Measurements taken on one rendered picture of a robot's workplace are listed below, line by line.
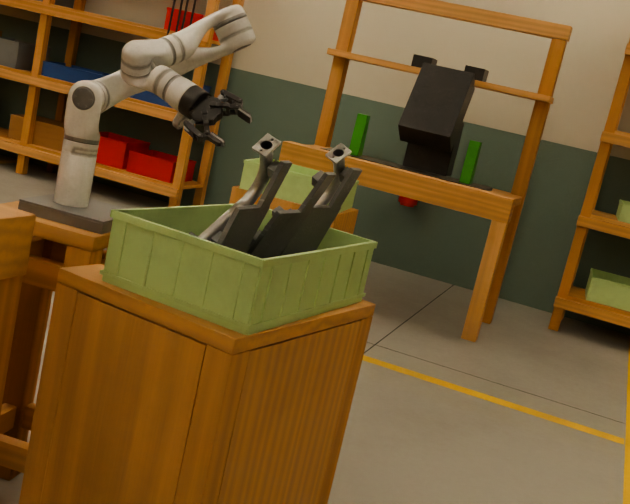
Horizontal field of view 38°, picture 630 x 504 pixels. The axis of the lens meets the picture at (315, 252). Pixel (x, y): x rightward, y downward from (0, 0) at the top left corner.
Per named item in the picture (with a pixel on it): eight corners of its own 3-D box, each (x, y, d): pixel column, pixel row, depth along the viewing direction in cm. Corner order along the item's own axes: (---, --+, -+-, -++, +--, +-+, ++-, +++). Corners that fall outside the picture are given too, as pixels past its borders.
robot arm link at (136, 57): (116, 40, 210) (162, 24, 218) (113, 72, 216) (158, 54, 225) (135, 56, 207) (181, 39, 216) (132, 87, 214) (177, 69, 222)
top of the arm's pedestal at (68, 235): (43, 209, 264) (46, 196, 263) (144, 237, 258) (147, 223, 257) (-21, 221, 233) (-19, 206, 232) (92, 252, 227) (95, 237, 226)
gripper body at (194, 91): (173, 97, 205) (204, 118, 202) (198, 76, 208) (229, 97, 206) (175, 119, 211) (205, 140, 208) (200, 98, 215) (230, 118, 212)
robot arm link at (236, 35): (260, 41, 239) (173, 81, 242) (245, 7, 237) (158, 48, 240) (256, 41, 230) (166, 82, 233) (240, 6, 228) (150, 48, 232)
